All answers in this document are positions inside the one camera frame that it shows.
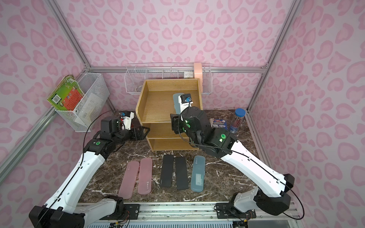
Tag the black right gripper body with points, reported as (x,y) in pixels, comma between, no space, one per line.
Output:
(174,122)

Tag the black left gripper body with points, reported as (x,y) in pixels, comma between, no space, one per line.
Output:
(137,132)

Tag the teal pencil case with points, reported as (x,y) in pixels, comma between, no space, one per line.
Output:
(198,174)
(177,102)

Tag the pink pencil case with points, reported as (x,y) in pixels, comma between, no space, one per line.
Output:
(145,176)
(129,180)

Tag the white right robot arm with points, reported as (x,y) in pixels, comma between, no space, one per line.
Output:
(271,193)

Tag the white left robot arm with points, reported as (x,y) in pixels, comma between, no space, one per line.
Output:
(60,210)

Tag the wooden three-tier shelf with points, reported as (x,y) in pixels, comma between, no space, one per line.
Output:
(155,105)

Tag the blue-capped pencil tube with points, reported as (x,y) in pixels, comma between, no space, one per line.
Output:
(237,120)

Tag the blue illustrated book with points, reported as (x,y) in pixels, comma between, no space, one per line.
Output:
(218,123)

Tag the small white box in basket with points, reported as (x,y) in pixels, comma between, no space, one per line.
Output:
(188,74)

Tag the white paper sheet in basket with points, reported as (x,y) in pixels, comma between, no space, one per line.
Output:
(87,112)

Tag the pink tape roll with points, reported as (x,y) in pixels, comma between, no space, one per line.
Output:
(198,74)

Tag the green red booklet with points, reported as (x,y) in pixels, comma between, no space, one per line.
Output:
(67,95)

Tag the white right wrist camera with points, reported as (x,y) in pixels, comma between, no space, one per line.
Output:
(185,101)

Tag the white wire side basket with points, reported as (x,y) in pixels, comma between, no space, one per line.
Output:
(90,83)

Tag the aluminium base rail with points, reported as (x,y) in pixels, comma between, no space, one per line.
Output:
(195,215)

